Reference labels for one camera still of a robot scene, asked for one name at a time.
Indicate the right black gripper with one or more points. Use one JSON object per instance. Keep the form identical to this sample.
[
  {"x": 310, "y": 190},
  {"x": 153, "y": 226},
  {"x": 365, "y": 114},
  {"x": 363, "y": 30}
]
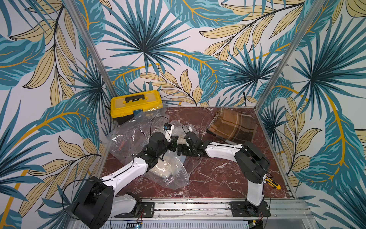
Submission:
[{"x": 184, "y": 146}]

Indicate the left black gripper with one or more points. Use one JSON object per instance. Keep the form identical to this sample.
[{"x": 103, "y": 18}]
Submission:
[{"x": 173, "y": 142}]

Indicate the clear plastic vacuum bag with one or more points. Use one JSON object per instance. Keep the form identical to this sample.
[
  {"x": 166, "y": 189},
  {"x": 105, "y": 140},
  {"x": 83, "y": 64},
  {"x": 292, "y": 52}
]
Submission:
[{"x": 137, "y": 132}]

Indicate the cream blue plaid blanket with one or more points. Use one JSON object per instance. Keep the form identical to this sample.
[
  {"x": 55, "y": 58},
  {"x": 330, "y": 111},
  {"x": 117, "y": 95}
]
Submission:
[{"x": 171, "y": 166}]

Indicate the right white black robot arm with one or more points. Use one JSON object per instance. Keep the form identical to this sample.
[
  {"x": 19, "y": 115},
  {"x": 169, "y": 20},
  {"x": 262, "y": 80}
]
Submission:
[{"x": 250, "y": 159}]

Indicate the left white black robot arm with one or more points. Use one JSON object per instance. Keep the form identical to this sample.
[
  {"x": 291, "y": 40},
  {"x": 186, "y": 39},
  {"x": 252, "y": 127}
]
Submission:
[{"x": 96, "y": 203}]

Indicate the yellow black toolbox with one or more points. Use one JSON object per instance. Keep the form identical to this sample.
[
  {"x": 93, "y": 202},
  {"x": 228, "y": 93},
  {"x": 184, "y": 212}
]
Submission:
[{"x": 125, "y": 107}]

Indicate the yellow utility knife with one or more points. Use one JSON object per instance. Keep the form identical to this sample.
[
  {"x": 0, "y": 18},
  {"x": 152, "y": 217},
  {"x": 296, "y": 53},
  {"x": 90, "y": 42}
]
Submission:
[{"x": 272, "y": 183}]

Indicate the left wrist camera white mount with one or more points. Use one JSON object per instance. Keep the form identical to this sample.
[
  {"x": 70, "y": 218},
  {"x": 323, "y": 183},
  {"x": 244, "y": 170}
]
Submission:
[{"x": 168, "y": 129}]

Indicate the orange handled screwdriver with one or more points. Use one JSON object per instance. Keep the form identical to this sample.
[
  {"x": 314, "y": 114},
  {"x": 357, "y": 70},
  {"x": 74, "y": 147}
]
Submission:
[{"x": 121, "y": 145}]

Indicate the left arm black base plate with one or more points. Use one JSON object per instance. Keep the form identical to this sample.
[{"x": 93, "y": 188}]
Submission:
[{"x": 144, "y": 209}]

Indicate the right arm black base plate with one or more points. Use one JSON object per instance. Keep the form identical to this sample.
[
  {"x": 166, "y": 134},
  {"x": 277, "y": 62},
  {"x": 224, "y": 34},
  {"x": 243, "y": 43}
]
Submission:
[{"x": 246, "y": 209}]

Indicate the left aluminium corner post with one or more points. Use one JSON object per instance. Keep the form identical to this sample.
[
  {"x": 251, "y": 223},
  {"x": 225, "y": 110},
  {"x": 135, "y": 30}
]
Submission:
[{"x": 82, "y": 28}]

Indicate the aluminium corner post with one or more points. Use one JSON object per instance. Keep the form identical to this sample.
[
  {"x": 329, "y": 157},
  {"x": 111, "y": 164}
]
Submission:
[
  {"x": 314, "y": 9},
  {"x": 82, "y": 28}
]

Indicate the aluminium front rail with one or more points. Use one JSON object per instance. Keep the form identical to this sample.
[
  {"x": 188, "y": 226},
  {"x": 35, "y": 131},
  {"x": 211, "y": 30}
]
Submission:
[{"x": 214, "y": 213}]

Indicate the right aluminium corner post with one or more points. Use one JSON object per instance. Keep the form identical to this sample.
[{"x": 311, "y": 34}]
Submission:
[{"x": 314, "y": 9}]

